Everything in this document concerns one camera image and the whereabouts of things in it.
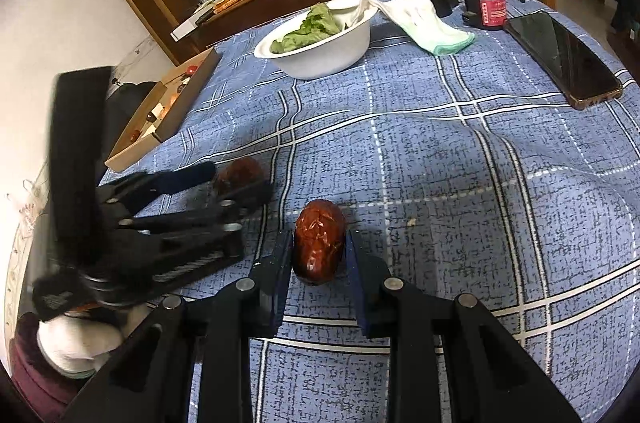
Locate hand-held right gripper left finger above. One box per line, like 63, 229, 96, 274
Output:
65, 230, 294, 423

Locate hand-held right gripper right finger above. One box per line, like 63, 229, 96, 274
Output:
345, 228, 584, 423

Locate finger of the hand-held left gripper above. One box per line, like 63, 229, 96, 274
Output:
99, 161, 218, 217
122, 182, 275, 237

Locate red date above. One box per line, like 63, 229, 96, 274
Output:
212, 156, 266, 199
292, 198, 347, 287

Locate person's left forearm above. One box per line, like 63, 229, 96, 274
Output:
10, 313, 101, 423

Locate person's left hand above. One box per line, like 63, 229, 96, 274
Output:
37, 303, 153, 379

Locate cardboard box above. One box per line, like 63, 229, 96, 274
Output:
104, 48, 224, 173

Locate black chair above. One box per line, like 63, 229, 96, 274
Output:
107, 80, 159, 120

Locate blue plaid tablecloth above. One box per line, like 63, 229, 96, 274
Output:
100, 0, 640, 423

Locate flat white box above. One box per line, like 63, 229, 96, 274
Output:
169, 10, 211, 43

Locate white bowl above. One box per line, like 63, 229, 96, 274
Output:
253, 0, 372, 80

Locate green lettuce leaves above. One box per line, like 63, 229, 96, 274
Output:
270, 2, 348, 54

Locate white sock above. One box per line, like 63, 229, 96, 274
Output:
350, 0, 476, 57

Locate black smartphone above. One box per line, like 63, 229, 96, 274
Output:
502, 10, 624, 112

